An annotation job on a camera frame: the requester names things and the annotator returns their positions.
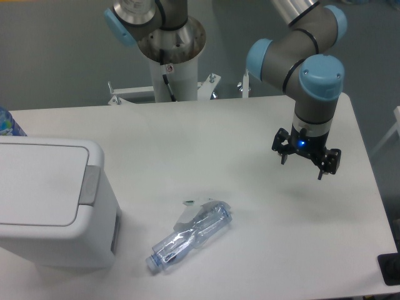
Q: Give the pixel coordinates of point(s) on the blue labelled water bottle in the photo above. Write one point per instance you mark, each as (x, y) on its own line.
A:
(9, 127)

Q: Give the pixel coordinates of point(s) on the white frame at right edge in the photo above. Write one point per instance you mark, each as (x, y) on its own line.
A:
(388, 138)

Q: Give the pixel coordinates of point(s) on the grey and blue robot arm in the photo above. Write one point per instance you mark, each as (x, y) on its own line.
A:
(171, 40)

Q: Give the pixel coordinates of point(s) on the crushed clear plastic bottle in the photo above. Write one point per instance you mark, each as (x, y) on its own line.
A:
(213, 217)

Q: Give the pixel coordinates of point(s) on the black clamp at table edge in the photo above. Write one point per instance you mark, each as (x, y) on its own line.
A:
(389, 266)

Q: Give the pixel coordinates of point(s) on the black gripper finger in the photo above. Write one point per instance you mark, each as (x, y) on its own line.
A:
(329, 162)
(282, 145)

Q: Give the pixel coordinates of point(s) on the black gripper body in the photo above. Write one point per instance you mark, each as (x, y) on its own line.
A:
(313, 148)

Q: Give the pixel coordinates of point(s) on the torn white bottle label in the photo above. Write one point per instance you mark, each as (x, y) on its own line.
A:
(192, 208)

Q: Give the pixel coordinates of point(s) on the white push-lid trash can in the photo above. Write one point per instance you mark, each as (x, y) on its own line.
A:
(57, 206)

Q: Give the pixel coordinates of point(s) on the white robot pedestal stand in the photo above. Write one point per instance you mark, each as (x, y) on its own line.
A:
(170, 83)

